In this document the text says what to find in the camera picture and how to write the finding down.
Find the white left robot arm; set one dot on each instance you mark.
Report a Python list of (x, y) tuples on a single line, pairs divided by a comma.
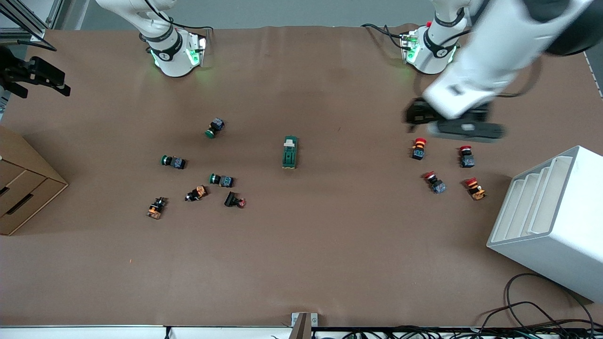
[(494, 47)]

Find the black switch red body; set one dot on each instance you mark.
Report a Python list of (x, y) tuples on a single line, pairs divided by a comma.
[(234, 200)]

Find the brown table mat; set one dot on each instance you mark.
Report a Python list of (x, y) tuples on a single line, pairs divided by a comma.
[(330, 259)]

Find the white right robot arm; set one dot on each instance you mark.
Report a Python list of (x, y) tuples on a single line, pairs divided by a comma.
[(172, 61)]

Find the metal table clamp bracket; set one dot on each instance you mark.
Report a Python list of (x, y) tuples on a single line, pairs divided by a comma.
[(304, 325)]

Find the aluminium frame profile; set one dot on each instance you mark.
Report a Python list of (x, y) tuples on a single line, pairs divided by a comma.
[(33, 29)]

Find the brown cardboard box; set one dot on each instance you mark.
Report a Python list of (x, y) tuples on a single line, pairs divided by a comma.
[(23, 188)]

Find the white slotted storage rack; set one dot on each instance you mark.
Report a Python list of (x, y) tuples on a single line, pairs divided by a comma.
[(556, 245)]

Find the black knob switch orange body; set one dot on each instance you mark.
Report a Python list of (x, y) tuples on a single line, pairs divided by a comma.
[(196, 193), (156, 207)]

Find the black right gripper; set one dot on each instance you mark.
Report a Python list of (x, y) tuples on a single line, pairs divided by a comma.
[(19, 72)]

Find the red button switch orange body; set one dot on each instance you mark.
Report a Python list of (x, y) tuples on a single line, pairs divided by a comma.
[(475, 188), (419, 148)]

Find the green push button switch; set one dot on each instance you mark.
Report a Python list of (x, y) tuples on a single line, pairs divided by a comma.
[(173, 162), (215, 127), (221, 180)]

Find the red button switch grey body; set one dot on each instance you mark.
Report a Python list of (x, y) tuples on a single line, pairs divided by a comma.
[(466, 156), (434, 182)]

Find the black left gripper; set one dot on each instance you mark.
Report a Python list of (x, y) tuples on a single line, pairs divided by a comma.
[(415, 113)]

